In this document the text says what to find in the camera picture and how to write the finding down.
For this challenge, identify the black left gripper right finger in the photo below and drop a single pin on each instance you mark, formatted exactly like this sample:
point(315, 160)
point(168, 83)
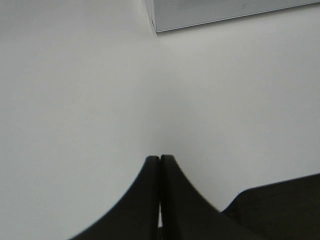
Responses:
point(186, 215)

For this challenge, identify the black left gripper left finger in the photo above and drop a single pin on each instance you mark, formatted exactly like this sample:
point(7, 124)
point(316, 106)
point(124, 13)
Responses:
point(136, 215)

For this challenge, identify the white microwave door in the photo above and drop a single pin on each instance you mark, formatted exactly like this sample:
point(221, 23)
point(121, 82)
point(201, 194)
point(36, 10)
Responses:
point(225, 12)

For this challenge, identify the white microwave oven body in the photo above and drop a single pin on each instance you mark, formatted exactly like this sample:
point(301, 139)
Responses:
point(152, 12)

